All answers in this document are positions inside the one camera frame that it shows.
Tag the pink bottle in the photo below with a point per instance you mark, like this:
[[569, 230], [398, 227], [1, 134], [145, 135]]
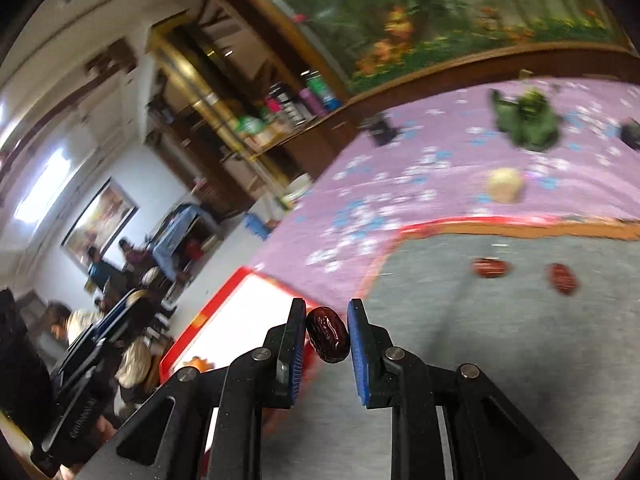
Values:
[[273, 105]]

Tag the small black object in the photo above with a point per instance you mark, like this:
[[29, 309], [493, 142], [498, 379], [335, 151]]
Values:
[[381, 130]]

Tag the dark red date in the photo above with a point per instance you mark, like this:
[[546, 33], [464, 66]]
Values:
[[562, 278], [327, 335], [490, 266]]

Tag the framed wall picture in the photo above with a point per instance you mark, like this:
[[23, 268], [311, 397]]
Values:
[[97, 220]]

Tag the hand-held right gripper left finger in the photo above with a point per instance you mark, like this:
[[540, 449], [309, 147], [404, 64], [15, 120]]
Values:
[[295, 360]]

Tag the grey mat with red border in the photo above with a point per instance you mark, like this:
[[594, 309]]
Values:
[[500, 360]]

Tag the blue covered table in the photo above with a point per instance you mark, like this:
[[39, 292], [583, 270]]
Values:
[[175, 240]]

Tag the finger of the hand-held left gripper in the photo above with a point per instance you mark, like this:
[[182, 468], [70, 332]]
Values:
[[107, 325]]

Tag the green bottle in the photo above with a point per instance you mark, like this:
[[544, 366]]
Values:
[[322, 87]]

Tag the wooden shelf cabinet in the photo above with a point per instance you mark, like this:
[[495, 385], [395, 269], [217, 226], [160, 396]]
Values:
[[215, 110]]

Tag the flower garden wall painting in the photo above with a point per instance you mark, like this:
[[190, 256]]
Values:
[[450, 20]]

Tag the pale yellow corn piece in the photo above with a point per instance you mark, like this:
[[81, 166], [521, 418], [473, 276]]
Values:
[[506, 185]]

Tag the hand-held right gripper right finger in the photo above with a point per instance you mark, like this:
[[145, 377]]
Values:
[[357, 360]]

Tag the black pouch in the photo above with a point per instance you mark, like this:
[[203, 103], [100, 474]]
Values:
[[631, 135]]

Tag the orange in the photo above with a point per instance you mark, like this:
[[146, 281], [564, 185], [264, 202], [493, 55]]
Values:
[[200, 362]]

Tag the red rimmed white tray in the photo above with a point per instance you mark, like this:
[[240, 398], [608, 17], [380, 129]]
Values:
[[235, 320]]

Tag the window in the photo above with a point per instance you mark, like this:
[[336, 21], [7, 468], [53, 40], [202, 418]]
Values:
[[42, 185]]

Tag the purple flowered blanket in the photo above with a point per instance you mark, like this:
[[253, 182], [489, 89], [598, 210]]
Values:
[[450, 195]]

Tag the green bag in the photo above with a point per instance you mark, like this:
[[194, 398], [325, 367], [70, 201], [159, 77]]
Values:
[[247, 125]]

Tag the green leafy vegetable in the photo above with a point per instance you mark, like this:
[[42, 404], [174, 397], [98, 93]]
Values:
[[527, 120]]

